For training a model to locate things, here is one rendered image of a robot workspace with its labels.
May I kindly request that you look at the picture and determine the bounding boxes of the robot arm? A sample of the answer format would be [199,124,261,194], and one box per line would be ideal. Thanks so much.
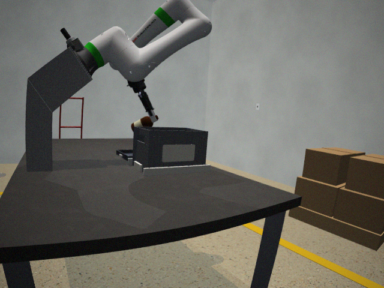
[61,0,212,88]

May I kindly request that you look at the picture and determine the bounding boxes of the brown bottle with cream label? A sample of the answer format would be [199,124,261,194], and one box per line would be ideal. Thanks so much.
[131,115,158,132]

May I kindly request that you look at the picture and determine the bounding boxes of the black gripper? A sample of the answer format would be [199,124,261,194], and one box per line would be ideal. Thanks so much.
[133,82,158,122]

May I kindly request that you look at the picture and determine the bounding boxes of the black crate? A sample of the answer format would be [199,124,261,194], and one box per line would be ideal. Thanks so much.
[133,127,208,171]

